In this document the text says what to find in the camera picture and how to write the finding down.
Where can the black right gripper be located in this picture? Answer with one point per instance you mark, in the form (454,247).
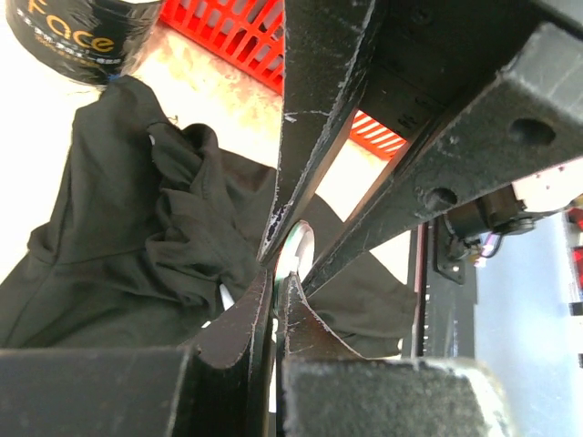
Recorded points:
(527,117)

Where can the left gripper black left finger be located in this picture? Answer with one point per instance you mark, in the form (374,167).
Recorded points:
(216,384)

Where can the black printed t-shirt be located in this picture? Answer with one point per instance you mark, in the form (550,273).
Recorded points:
(154,232)

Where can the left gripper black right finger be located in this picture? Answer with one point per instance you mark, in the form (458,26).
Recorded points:
(324,388)

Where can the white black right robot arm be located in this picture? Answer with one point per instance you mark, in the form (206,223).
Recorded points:
(524,200)

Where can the red plastic basket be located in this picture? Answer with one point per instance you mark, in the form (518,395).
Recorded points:
(250,36)

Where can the red black plaid cloth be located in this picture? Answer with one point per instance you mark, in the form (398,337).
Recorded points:
(574,219)

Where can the round colourful brooch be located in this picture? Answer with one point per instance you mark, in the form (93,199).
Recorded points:
(296,257)

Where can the black mounting base plate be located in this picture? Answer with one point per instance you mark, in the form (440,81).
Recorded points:
(446,295)

